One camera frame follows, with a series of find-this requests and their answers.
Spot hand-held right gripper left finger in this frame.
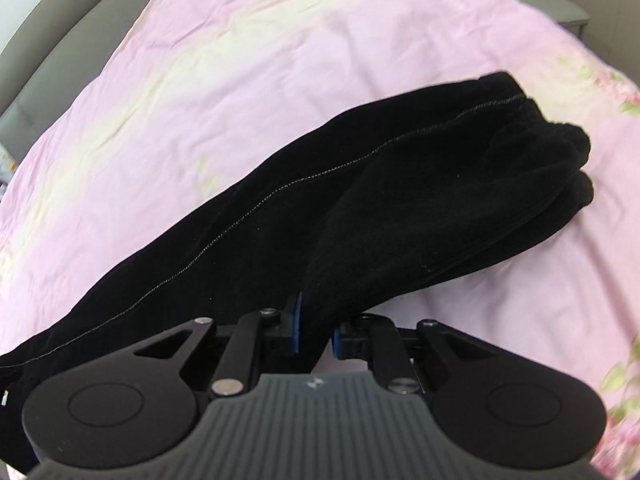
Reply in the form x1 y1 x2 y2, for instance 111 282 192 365
132 291 306 398

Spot pink floral blanket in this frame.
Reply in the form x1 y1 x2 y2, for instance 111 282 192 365
0 0 640 480

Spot grey padded headboard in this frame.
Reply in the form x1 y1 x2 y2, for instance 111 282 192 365
0 0 187 128

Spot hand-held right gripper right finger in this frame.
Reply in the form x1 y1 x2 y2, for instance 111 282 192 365
330 313 501 397

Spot grey chair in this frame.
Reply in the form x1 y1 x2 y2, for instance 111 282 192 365
536 0 592 37

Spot black pants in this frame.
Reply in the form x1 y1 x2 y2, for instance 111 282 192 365
0 71 595 476

